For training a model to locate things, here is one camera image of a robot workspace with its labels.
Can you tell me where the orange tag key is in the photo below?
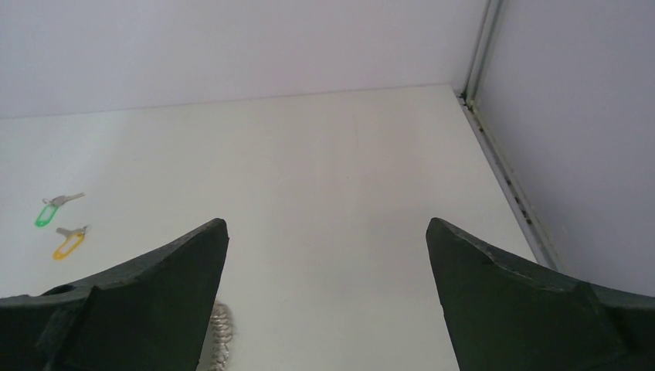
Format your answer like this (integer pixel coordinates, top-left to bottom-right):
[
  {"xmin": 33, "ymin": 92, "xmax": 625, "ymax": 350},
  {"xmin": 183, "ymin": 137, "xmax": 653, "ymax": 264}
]
[{"xmin": 52, "ymin": 226, "xmax": 89, "ymax": 260}]

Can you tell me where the green tag key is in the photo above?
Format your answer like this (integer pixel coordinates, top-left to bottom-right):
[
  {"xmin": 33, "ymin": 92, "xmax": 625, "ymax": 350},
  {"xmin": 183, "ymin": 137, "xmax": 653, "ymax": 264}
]
[{"xmin": 34, "ymin": 192, "xmax": 86, "ymax": 228}]

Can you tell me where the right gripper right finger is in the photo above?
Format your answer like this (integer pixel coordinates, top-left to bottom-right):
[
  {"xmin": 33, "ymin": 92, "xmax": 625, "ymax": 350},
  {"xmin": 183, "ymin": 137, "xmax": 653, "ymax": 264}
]
[{"xmin": 426, "ymin": 218, "xmax": 654, "ymax": 370}]

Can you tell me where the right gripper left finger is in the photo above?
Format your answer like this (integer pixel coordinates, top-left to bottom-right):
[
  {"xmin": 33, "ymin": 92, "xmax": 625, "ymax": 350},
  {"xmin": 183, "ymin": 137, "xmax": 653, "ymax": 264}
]
[{"xmin": 1, "ymin": 218, "xmax": 229, "ymax": 370}]

